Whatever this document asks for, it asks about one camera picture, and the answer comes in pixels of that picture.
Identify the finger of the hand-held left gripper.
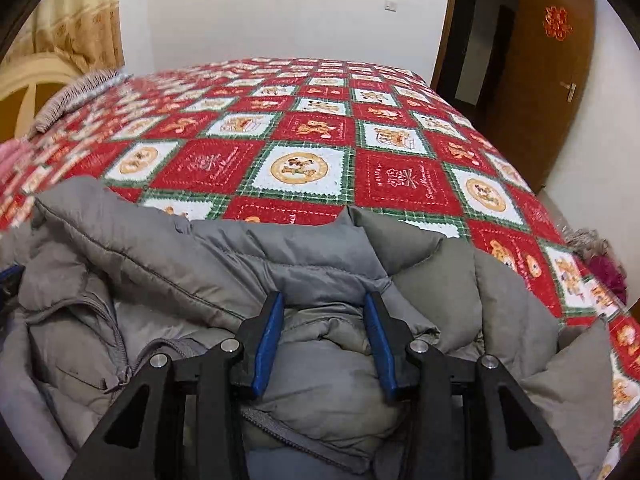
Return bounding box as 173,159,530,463
0,264,26,331

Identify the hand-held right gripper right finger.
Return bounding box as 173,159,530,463
363,291,583,480

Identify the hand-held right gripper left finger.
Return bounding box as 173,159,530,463
62,291,286,480

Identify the grey puffer jacket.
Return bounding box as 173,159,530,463
0,176,615,480

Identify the pink cloth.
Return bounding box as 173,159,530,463
0,137,36,186

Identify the cream bed headboard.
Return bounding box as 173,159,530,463
0,52,83,143

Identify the grey striped pillow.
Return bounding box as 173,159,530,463
27,69,133,136

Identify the red checkered printed blanket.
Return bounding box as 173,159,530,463
0,57,640,480

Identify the beige fluffy cloth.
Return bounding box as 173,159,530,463
562,227,611,261

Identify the magenta fluffy cloth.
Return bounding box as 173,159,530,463
587,255,628,306

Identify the beige patterned curtain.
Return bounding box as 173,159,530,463
10,0,125,73

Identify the brown wooden door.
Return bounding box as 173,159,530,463
487,0,598,193

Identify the red paper door decoration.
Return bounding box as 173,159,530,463
542,5,572,41

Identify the brown wooden door frame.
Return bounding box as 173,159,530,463
431,0,538,133

